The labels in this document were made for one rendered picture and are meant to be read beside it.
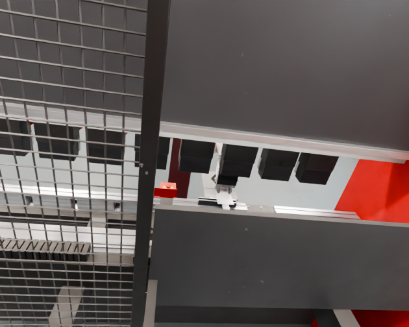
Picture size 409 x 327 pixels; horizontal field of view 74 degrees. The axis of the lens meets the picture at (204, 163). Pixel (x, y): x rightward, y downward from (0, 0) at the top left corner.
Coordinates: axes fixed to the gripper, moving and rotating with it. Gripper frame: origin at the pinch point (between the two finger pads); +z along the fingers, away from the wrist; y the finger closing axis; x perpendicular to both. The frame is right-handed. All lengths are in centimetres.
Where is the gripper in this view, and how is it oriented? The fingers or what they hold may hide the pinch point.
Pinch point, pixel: (224, 190)
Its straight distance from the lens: 147.1
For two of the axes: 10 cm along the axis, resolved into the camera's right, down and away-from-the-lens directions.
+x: -1.6, 1.8, 9.7
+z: -0.7, 9.8, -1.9
